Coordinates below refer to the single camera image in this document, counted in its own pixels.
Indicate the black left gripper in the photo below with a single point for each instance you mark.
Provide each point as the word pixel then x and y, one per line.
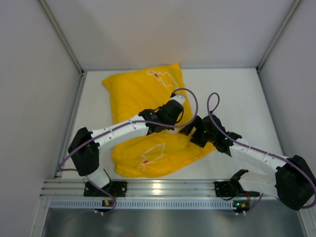
pixel 174 113

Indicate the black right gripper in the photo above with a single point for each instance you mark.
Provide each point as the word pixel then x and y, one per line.
pixel 195 128

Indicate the yellow Pikachu pillowcase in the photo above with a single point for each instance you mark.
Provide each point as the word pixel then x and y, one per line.
pixel 158 154

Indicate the white pillow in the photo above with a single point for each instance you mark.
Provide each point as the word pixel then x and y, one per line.
pixel 172 131

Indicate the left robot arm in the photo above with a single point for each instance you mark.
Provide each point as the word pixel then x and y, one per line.
pixel 84 149

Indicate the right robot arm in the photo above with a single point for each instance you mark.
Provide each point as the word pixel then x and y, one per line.
pixel 288 179

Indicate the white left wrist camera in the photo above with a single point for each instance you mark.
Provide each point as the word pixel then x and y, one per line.
pixel 179 98

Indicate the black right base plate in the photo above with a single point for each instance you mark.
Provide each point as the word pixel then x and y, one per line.
pixel 224 189

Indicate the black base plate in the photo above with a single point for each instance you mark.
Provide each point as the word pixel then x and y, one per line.
pixel 224 189
pixel 114 188

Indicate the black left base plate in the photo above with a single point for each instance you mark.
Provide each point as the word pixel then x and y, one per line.
pixel 114 188

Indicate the white slotted cable duct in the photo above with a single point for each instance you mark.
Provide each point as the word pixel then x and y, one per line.
pixel 199 204

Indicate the aluminium mounting rail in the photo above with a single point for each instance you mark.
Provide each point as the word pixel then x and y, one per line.
pixel 74 188

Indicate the left aluminium frame post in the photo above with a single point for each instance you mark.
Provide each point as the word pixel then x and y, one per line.
pixel 60 34

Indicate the aluminium frame post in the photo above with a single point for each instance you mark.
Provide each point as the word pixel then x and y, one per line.
pixel 60 34
pixel 295 5

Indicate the right aluminium frame post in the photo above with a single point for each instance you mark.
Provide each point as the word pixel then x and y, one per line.
pixel 295 5

